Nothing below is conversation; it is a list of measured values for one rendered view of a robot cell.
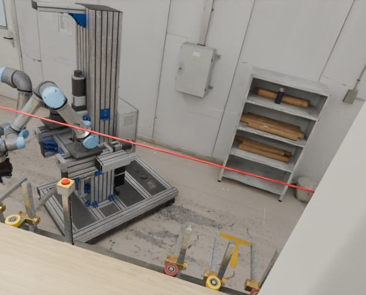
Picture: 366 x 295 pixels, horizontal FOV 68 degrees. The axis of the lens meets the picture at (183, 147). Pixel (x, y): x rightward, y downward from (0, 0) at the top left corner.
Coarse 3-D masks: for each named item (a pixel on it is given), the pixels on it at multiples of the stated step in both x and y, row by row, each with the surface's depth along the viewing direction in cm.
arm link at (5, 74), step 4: (0, 68) 193; (4, 68) 193; (8, 68) 194; (12, 68) 195; (0, 72) 192; (4, 72) 192; (8, 72) 192; (12, 72) 192; (0, 76) 192; (4, 76) 192; (8, 76) 191; (12, 76) 191; (0, 80) 195; (4, 80) 193; (8, 80) 192; (12, 80) 191; (8, 84) 198; (12, 84) 195; (32, 88) 217
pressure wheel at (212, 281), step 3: (210, 276) 155; (213, 276) 155; (207, 279) 153; (210, 279) 154; (213, 279) 154; (216, 279) 154; (207, 282) 152; (210, 282) 152; (213, 282) 152; (216, 282) 153; (219, 282) 153; (207, 285) 151; (210, 285) 150; (213, 285) 151; (216, 285) 151; (219, 285) 151; (210, 288) 150; (213, 288) 149; (216, 288) 149
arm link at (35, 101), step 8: (32, 96) 175; (40, 96) 173; (32, 104) 174; (40, 104) 177; (24, 112) 175; (32, 112) 177; (16, 120) 175; (24, 120) 176; (8, 128) 176; (16, 128) 176
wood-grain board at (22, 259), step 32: (0, 224) 160; (0, 256) 144; (32, 256) 147; (64, 256) 150; (96, 256) 154; (0, 288) 131; (32, 288) 133; (64, 288) 136; (96, 288) 139; (128, 288) 142; (160, 288) 145; (192, 288) 148
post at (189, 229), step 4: (188, 228) 149; (188, 232) 150; (184, 236) 152; (188, 236) 151; (184, 240) 153; (188, 240) 153; (184, 244) 155; (184, 248) 157; (180, 252) 159; (184, 252) 158; (180, 256) 161; (184, 256) 160; (180, 260) 163; (180, 272) 168; (176, 276) 171
